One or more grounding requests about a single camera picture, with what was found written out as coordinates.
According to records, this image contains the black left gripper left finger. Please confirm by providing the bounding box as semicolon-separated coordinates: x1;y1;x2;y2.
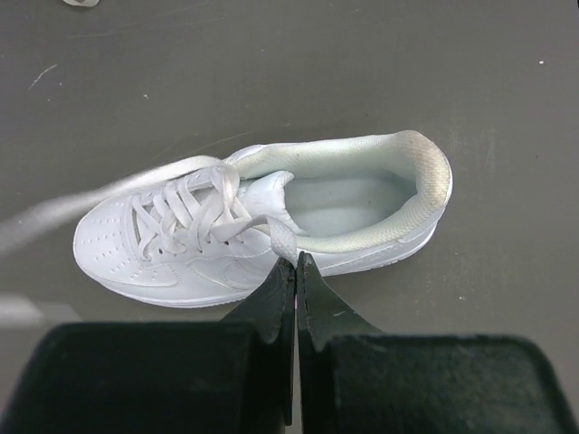
1;259;296;433

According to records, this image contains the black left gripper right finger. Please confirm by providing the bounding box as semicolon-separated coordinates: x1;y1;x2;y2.
296;253;578;433

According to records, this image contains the white sneaker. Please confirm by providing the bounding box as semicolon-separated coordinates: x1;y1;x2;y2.
72;130;453;308

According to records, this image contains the white shoelace of shoe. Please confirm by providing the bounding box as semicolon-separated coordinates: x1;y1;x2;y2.
1;156;299;264

